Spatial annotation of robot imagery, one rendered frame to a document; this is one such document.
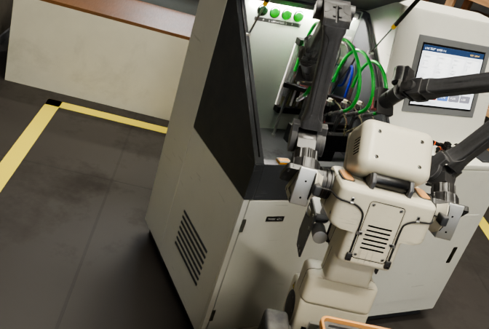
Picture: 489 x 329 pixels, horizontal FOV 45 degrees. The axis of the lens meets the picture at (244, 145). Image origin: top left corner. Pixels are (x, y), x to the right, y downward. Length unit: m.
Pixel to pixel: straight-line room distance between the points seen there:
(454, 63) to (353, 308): 1.46
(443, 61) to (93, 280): 1.92
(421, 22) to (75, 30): 2.59
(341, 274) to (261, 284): 0.86
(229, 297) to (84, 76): 2.49
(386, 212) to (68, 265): 1.78
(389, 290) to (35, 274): 1.70
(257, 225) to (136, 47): 2.36
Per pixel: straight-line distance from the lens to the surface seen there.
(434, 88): 2.01
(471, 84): 1.95
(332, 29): 1.61
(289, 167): 1.61
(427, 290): 3.31
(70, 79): 4.58
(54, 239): 3.12
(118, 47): 4.42
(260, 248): 2.43
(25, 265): 2.95
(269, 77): 2.66
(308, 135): 1.71
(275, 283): 2.61
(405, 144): 1.64
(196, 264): 2.62
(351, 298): 1.84
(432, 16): 2.79
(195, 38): 2.73
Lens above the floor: 1.91
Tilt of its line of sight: 25 degrees down
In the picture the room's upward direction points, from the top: 18 degrees clockwise
